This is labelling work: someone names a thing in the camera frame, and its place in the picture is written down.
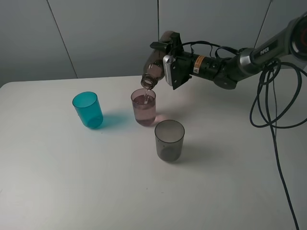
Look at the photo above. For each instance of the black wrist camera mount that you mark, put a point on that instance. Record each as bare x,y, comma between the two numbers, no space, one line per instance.
177,70

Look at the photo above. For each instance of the smoky translucent water bottle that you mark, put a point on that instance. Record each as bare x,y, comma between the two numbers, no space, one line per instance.
153,70

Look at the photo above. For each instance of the pink translucent plastic cup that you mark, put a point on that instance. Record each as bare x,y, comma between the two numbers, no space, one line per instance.
144,106

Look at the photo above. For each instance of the teal plastic cup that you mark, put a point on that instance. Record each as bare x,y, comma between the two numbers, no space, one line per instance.
88,109

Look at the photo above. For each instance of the grey translucent plastic cup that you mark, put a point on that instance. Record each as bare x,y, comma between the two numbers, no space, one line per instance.
169,137

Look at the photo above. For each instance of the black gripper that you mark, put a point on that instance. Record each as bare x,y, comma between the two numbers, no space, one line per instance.
174,46

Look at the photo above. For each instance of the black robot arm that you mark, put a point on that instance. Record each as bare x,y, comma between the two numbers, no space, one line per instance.
227,72

